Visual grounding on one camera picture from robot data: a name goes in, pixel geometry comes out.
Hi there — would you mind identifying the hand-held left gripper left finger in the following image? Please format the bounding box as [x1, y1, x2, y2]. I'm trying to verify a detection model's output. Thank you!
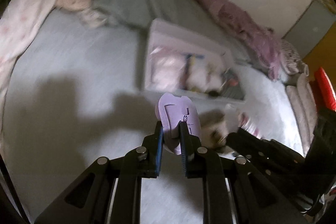
[34, 120, 165, 224]

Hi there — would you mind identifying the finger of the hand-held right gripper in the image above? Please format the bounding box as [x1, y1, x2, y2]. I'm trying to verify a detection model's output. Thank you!
[226, 129, 314, 184]

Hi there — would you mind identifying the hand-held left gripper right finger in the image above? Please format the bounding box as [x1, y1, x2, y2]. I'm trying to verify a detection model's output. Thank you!
[178, 120, 300, 224]

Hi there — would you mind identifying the pink packet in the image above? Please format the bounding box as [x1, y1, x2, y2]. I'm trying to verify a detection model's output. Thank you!
[237, 112, 263, 140]

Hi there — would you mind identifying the lilac packet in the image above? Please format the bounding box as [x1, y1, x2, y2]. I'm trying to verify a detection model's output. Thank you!
[157, 92, 202, 156]

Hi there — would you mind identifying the beige plaid pouch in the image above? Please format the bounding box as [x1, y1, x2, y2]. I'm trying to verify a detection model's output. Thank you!
[206, 112, 233, 152]

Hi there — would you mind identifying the white plush dog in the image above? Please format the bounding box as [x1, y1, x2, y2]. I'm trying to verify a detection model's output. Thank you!
[188, 63, 224, 95]

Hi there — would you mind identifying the white cardboard box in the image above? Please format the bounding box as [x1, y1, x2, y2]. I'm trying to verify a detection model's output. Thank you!
[144, 18, 247, 103]

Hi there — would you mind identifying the pink padded bed bumper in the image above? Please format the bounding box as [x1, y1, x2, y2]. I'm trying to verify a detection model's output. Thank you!
[285, 73, 319, 157]

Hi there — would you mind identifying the pink bubble pouch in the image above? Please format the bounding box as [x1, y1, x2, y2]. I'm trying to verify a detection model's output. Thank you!
[150, 46, 187, 91]

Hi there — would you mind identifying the small floral pillow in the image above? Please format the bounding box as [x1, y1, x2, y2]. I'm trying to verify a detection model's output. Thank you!
[280, 40, 308, 75]

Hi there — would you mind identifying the grey door panel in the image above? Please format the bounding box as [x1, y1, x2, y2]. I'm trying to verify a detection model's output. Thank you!
[284, 0, 336, 60]

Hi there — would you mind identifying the mauve striped cloth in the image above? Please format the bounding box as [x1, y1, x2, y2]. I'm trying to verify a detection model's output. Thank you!
[161, 0, 284, 81]

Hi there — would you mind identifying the grey-green blanket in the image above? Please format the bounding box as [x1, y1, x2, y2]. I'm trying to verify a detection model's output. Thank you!
[91, 0, 238, 63]

